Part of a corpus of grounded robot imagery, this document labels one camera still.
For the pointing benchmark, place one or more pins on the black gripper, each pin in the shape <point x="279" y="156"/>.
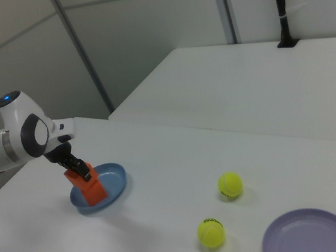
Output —
<point x="60" y="153"/>

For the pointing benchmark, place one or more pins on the yellow tennis ball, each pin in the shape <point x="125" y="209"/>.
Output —
<point x="230" y="186"/>
<point x="211" y="232"/>

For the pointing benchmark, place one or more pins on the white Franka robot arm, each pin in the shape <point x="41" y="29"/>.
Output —
<point x="14" y="124"/>

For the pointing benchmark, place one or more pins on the black camera pole with base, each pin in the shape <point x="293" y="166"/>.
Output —
<point x="280" y="2"/>

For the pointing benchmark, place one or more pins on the purple plate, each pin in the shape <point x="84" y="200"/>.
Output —
<point x="303" y="235"/>

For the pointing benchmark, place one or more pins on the blue plate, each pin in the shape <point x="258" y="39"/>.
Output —
<point x="112" y="179"/>

